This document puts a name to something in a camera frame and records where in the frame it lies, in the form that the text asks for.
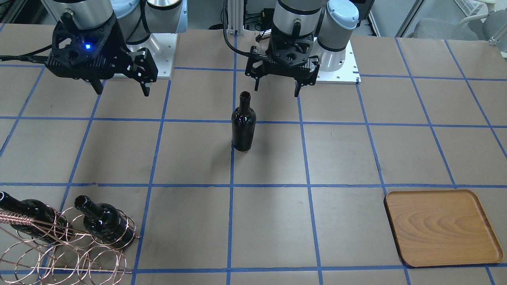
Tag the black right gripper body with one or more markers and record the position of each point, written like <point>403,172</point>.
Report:
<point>121,46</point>

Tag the copper wire bottle basket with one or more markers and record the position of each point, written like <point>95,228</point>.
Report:
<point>74,258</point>

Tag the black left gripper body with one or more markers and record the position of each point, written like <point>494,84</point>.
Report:
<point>254,64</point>

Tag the wooden tray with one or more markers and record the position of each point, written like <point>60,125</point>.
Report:
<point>441,228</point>

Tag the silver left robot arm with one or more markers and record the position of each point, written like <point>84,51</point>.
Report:
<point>331,21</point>

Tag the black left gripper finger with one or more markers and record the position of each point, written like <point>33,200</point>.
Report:
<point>257,81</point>
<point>298,86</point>

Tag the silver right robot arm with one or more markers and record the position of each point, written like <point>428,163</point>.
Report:
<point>138,19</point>

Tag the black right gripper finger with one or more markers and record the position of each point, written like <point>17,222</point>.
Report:
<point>142,68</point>
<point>97,85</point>

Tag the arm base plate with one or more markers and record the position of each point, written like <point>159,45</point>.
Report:
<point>162,48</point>
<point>337,67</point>

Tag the dark glass wine bottle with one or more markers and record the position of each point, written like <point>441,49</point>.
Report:
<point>243,123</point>

